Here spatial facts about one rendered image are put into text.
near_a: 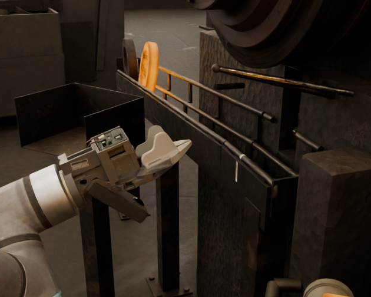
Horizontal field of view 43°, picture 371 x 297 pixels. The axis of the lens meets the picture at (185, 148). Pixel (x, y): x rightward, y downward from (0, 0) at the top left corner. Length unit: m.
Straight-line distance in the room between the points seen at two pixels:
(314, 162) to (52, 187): 0.38
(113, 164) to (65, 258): 1.17
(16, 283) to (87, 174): 0.20
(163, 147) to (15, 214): 0.25
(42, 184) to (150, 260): 1.12
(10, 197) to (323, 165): 0.45
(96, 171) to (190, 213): 1.38
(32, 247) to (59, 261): 1.13
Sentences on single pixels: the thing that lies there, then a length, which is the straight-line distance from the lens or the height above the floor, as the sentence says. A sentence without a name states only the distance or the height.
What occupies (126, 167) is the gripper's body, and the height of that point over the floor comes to 0.74.
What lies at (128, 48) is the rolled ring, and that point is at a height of 0.74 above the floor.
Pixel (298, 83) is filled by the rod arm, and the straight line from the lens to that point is 0.71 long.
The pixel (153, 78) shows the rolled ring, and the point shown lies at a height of 0.69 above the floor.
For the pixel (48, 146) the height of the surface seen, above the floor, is 0.59.
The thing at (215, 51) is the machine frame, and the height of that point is 0.84.
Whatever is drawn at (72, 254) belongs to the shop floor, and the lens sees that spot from 1.88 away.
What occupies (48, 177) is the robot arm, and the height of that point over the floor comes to 0.74.
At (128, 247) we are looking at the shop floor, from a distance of 1.89.
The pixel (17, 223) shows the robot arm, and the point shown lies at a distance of 0.74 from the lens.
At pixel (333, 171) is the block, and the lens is 0.62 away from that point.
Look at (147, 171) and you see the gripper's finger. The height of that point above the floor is 0.74.
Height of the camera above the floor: 1.05
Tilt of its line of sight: 22 degrees down
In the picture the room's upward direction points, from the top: straight up
